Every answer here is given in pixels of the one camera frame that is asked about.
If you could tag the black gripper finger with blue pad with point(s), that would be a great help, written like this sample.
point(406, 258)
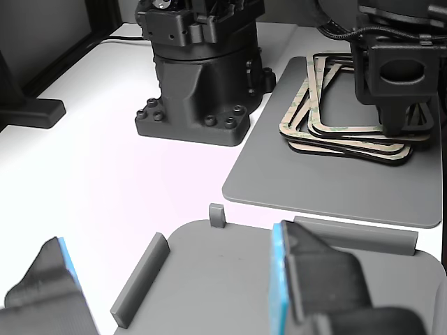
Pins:
point(42, 279)
point(314, 279)
point(427, 115)
point(394, 120)

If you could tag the flat gray tray plate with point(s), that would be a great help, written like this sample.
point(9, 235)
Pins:
point(279, 181)

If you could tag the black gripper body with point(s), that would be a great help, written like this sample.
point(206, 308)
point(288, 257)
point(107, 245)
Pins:
point(401, 70)

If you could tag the black six-joint robot arm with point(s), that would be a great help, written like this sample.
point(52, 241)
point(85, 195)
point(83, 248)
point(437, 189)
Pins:
point(195, 87)

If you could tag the tan rectangular adhesive frame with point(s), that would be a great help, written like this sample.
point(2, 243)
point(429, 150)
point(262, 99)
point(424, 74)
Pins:
point(349, 130)
point(290, 114)
point(337, 63)
point(384, 156)

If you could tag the black stand foot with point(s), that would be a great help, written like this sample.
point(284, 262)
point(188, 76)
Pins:
point(38, 111)

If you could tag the black enclosure frame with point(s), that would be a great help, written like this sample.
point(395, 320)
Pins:
point(70, 59)

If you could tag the gray holder with rails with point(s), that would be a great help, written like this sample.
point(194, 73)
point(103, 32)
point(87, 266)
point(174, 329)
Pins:
point(216, 286)

